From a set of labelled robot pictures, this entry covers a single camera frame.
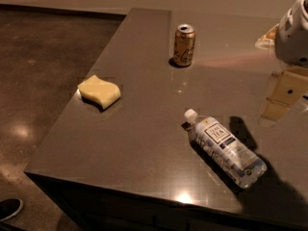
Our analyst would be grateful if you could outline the gold soda can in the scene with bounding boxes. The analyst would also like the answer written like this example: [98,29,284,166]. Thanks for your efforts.
[173,24,196,66]

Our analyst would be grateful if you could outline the black shoe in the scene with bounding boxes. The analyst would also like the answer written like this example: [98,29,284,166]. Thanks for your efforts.
[0,198,24,222]

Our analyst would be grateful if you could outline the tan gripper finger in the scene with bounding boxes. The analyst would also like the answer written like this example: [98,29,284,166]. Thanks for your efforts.
[261,66,308,121]

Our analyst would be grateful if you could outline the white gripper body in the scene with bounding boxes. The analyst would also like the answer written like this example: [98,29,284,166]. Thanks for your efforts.
[275,0,308,66]

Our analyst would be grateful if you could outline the clear plastic water bottle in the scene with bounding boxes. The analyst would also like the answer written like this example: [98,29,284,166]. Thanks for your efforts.
[184,109,268,190]

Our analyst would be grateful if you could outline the yellow sponge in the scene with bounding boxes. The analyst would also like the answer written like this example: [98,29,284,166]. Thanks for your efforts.
[78,75,121,109]

